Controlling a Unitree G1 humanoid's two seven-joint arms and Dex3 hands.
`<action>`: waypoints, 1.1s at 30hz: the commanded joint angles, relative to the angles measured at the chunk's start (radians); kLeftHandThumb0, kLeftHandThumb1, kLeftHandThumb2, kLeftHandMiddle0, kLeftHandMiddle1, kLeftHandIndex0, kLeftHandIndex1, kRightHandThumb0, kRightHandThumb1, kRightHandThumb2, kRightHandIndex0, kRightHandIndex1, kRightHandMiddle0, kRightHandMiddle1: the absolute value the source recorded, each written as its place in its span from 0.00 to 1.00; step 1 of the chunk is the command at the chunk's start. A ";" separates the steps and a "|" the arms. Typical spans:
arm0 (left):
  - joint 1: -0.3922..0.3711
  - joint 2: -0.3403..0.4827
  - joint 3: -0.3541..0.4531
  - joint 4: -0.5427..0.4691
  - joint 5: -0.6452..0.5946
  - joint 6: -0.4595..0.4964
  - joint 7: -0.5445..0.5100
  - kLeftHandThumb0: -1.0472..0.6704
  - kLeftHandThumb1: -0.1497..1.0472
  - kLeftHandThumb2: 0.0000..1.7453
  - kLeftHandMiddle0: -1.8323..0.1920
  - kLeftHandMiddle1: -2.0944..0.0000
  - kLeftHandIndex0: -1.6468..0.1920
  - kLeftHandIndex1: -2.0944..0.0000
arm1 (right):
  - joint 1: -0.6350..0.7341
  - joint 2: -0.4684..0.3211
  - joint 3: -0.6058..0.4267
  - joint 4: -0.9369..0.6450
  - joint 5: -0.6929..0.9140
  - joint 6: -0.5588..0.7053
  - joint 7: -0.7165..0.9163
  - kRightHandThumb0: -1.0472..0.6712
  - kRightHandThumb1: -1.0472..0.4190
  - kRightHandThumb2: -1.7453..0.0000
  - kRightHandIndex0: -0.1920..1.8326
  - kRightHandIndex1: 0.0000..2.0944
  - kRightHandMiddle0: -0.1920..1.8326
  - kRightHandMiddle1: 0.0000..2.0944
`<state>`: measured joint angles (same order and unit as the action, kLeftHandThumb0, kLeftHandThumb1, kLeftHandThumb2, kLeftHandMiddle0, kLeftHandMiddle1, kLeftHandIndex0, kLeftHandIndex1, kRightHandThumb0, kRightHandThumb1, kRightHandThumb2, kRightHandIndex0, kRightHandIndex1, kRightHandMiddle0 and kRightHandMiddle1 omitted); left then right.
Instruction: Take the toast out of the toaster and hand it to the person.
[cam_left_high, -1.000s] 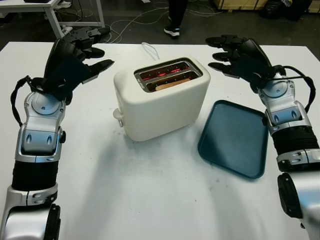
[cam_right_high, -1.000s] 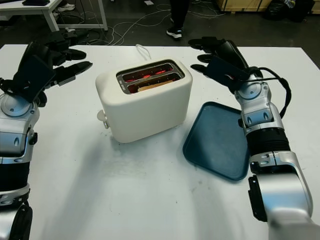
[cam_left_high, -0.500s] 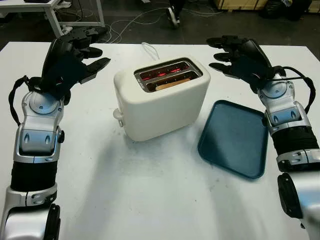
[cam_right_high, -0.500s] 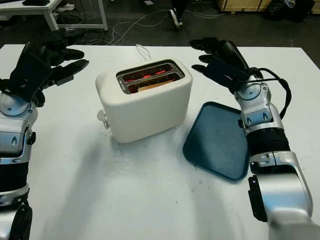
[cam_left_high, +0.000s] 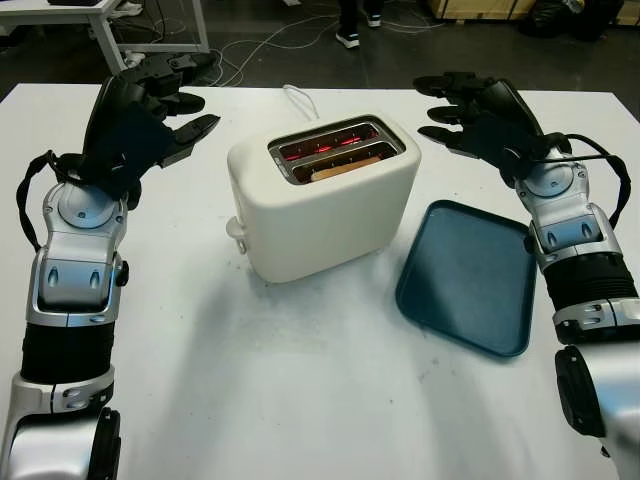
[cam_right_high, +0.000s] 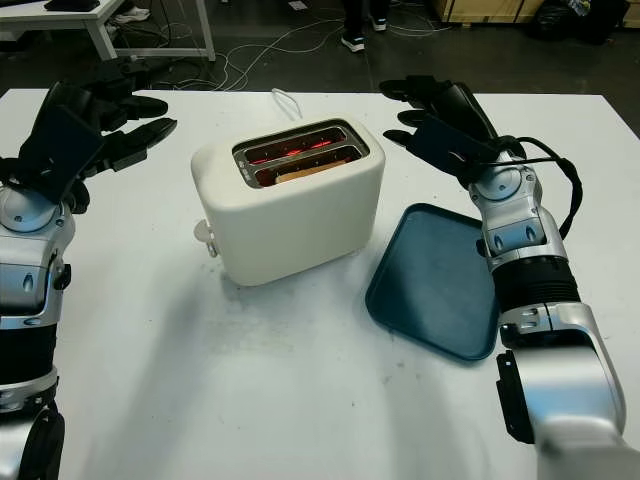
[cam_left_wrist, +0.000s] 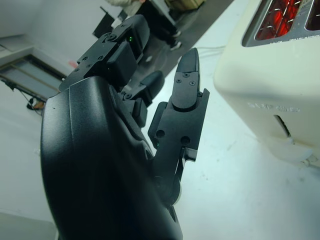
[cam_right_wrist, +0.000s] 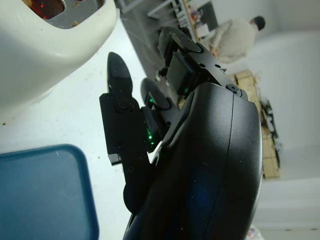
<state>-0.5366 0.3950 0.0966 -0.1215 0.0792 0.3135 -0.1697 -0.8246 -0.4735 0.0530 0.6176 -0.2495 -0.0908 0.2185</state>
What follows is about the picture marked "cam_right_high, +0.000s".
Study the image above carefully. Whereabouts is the black garbage bag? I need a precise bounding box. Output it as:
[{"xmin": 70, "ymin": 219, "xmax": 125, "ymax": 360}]
[{"xmin": 529, "ymin": 0, "xmax": 631, "ymax": 44}]

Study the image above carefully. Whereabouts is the white sneaker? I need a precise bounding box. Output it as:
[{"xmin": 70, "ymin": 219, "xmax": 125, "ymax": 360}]
[{"xmin": 113, "ymin": 3, "xmax": 151, "ymax": 25}]

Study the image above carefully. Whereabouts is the dark blue plastic tray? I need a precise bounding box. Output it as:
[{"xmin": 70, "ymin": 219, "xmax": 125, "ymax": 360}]
[{"xmin": 364, "ymin": 202, "xmax": 501, "ymax": 362}]

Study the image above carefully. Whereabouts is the white two-slot toaster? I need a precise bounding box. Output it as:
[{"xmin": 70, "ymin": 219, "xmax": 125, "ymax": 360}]
[{"xmin": 190, "ymin": 117, "xmax": 387, "ymax": 287}]

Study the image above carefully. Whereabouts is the black laptop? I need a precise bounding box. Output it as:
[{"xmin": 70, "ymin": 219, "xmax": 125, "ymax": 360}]
[{"xmin": 43, "ymin": 0, "xmax": 101, "ymax": 13}]

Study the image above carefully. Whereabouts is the white desk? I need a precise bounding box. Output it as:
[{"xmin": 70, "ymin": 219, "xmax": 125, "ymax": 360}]
[{"xmin": 0, "ymin": 0, "xmax": 217, "ymax": 62}]

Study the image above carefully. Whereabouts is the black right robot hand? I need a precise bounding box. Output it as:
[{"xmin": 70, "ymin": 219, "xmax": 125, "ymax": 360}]
[{"xmin": 378, "ymin": 74, "xmax": 502, "ymax": 152}]

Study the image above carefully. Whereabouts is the white toaster power cable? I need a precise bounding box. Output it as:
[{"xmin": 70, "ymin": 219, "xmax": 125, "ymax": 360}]
[{"xmin": 271, "ymin": 88, "xmax": 305, "ymax": 122}]

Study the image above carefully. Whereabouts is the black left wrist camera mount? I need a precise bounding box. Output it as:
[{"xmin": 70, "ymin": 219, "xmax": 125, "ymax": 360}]
[{"xmin": 18, "ymin": 104, "xmax": 107, "ymax": 205}]

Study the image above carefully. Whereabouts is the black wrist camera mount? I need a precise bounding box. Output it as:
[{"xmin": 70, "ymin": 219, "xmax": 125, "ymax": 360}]
[
  {"xmin": 18, "ymin": 104, "xmax": 107, "ymax": 205},
  {"xmin": 405, "ymin": 114, "xmax": 504, "ymax": 185}
]

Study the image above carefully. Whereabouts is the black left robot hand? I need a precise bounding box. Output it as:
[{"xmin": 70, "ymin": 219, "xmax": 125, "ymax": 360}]
[{"xmin": 35, "ymin": 57, "xmax": 179, "ymax": 174}]

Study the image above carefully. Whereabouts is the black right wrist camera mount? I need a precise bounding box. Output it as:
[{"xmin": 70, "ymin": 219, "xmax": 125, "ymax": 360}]
[{"xmin": 405, "ymin": 114, "xmax": 504, "ymax": 185}]

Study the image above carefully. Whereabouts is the person in dark trousers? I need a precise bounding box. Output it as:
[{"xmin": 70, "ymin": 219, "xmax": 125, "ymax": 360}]
[{"xmin": 339, "ymin": 0, "xmax": 390, "ymax": 52}]

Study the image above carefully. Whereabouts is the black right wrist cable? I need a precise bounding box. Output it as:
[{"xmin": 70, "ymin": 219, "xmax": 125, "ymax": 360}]
[{"xmin": 494, "ymin": 134, "xmax": 585, "ymax": 242}]

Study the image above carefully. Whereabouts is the browned toast slice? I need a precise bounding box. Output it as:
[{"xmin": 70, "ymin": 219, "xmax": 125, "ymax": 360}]
[{"xmin": 273, "ymin": 160, "xmax": 346, "ymax": 185}]

